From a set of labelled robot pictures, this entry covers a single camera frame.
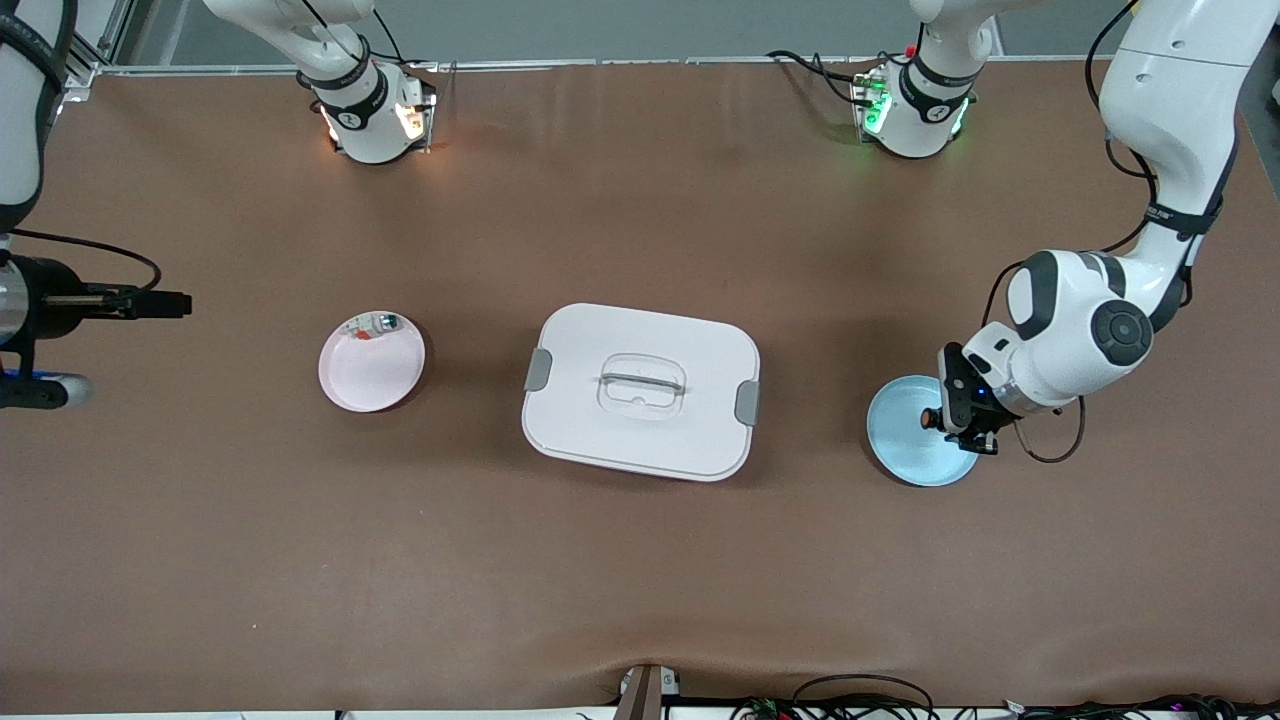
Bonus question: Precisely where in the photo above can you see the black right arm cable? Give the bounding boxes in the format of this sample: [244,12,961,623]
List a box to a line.
[10,230,163,291]

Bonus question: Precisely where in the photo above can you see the aluminium frame profile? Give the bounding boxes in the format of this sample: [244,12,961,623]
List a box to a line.
[60,0,131,86]

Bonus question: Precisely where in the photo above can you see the black left base cable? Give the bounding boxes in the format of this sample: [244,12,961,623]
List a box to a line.
[767,48,881,106]

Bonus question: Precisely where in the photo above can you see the pink round plate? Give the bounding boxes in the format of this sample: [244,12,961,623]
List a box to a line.
[318,310,427,414]

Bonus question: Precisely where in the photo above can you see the black base cable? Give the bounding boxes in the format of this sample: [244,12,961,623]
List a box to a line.
[767,48,881,106]
[345,10,441,71]

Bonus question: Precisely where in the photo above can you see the black right base cable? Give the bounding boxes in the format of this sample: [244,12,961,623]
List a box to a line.
[345,10,441,71]

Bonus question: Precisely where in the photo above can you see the black cable bundle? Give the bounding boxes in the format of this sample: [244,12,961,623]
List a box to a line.
[1000,695,1280,720]

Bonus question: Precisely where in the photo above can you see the brown table mat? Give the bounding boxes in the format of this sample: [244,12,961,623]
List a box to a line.
[0,60,1280,713]

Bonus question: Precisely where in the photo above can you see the black looped cable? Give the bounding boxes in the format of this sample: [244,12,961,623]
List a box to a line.
[793,675,936,720]

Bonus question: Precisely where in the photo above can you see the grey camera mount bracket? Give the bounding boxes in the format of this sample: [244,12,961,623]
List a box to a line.
[618,664,681,720]

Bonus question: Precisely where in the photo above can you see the light blue round plate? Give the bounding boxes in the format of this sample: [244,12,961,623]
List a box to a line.
[866,375,983,488]

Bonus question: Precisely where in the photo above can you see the white lidded plastic box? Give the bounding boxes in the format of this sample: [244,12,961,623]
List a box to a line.
[521,303,762,483]

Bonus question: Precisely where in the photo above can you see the clear box lid handle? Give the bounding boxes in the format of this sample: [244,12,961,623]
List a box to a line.
[597,355,687,419]

